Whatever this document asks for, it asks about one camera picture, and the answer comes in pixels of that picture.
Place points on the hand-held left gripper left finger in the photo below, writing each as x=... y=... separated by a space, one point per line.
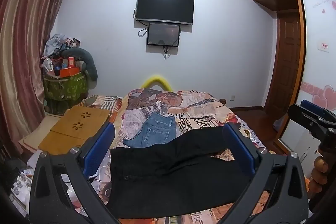
x=98 y=150

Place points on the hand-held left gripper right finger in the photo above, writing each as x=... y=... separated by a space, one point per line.
x=240 y=150

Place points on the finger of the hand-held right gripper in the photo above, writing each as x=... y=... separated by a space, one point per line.
x=312 y=105
x=304 y=117

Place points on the black pants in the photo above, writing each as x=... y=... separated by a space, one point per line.
x=170 y=174

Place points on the person's right hand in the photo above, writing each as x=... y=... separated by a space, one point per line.
x=320 y=169

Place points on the wooden lap desk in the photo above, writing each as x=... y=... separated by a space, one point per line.
x=71 y=127

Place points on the newspaper print bedspread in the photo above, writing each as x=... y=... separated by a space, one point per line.
x=199 y=113

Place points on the blue jeans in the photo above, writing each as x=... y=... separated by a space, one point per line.
x=153 y=132

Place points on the beige board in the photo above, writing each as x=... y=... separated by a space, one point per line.
x=34 y=134

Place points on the green patterned laundry basket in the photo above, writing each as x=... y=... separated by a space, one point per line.
x=65 y=87

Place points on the orange box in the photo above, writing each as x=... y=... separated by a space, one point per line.
x=68 y=72

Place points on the grey plush pillow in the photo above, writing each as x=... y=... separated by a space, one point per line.
x=86 y=61

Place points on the yellow curved object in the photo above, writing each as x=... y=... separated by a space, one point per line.
x=156 y=79

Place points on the small red box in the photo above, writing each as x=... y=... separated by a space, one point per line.
x=71 y=61

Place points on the pile of clothes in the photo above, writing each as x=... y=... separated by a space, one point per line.
x=59 y=43

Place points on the striped red curtain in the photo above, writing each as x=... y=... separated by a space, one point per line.
x=23 y=43

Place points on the white wall socket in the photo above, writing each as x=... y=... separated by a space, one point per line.
x=232 y=98

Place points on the small black wall monitor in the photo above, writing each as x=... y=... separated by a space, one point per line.
x=163 y=33

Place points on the black wall television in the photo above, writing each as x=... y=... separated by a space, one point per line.
x=165 y=6

